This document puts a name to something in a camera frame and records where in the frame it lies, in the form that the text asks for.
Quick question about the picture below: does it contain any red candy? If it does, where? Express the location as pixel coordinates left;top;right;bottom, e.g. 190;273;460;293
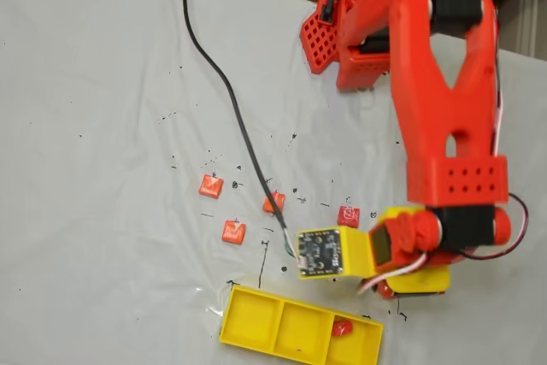
332;318;354;338
337;205;361;228

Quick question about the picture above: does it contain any orange candy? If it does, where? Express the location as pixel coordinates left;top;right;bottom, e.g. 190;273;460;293
262;191;286;215
221;219;248;245
198;174;225;199

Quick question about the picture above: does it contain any yellow three-compartment box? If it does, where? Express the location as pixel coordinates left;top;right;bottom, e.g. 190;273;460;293
218;284;385;365

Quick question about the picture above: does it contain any white plastic table cover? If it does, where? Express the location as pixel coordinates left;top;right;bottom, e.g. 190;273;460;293
0;0;547;365

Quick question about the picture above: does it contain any white red servo wire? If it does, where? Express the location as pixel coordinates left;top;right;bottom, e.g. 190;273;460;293
356;250;429;297
461;0;530;261

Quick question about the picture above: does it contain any camera board on yellow mount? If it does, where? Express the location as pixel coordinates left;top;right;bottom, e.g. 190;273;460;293
296;226;373;281

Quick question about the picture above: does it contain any black USB cable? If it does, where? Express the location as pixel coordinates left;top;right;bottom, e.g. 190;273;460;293
143;0;301;264

